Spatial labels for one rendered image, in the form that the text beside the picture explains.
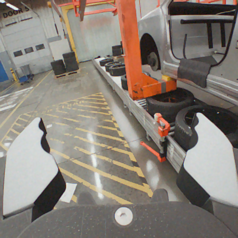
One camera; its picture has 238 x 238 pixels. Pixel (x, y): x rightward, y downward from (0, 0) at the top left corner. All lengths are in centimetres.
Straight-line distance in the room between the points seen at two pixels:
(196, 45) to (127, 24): 105
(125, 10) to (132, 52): 43
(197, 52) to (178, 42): 32
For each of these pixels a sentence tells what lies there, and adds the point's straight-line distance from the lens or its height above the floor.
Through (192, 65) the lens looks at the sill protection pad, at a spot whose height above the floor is 96.
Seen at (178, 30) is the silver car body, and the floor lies 130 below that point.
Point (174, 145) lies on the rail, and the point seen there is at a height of 39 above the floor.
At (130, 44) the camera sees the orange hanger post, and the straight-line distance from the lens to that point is 167.
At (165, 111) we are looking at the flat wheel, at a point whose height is 42.
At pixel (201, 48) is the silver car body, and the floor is 104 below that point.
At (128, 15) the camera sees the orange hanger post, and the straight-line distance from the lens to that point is 168.
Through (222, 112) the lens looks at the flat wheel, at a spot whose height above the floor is 50.
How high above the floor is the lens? 129
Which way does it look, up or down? 32 degrees down
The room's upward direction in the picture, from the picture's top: 10 degrees counter-clockwise
